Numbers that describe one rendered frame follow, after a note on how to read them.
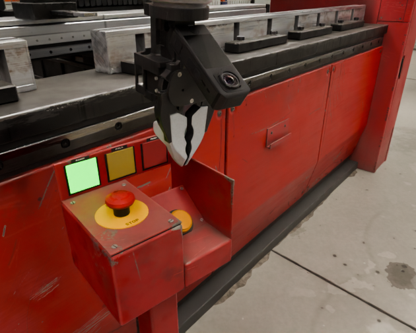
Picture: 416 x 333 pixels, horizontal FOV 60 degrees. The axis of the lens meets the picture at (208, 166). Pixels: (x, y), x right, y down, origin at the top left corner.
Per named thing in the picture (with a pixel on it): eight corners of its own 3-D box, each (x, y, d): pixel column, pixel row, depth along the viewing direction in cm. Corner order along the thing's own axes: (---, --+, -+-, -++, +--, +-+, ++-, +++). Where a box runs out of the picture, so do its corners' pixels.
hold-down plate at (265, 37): (238, 53, 110) (238, 43, 109) (224, 51, 113) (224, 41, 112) (286, 43, 131) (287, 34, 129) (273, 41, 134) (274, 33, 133)
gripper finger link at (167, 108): (181, 133, 50) (183, 71, 46) (189, 137, 49) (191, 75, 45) (153, 141, 48) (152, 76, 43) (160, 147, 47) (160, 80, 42)
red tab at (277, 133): (270, 148, 126) (271, 130, 123) (265, 147, 128) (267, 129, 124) (290, 137, 137) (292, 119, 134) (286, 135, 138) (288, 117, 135)
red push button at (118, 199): (115, 229, 47) (112, 206, 46) (102, 216, 50) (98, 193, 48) (142, 218, 50) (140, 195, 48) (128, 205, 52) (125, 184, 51)
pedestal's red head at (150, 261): (121, 328, 47) (103, 213, 39) (72, 263, 58) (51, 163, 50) (232, 260, 59) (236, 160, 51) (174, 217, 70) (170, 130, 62)
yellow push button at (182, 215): (173, 240, 57) (177, 234, 56) (162, 220, 59) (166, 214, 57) (192, 230, 60) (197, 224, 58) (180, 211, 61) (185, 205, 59)
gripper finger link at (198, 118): (180, 147, 57) (181, 90, 53) (204, 162, 53) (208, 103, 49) (164, 152, 55) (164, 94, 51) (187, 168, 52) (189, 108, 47)
